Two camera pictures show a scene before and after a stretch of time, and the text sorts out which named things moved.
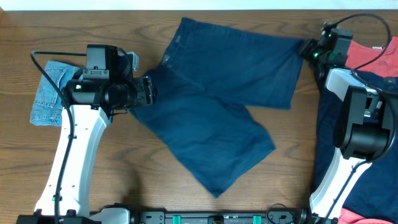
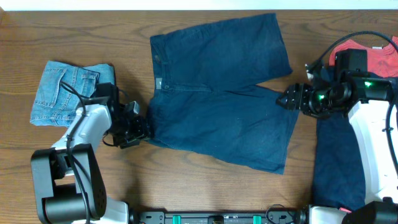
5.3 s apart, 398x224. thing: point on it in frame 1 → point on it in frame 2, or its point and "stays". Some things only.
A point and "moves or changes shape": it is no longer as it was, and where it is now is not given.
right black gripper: (308, 48) → (302, 99)
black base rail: (300, 216) stays
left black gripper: (148, 90) → (137, 130)
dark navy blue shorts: (204, 79) moves or changes shape
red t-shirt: (386, 65) stays
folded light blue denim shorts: (47, 108) stays
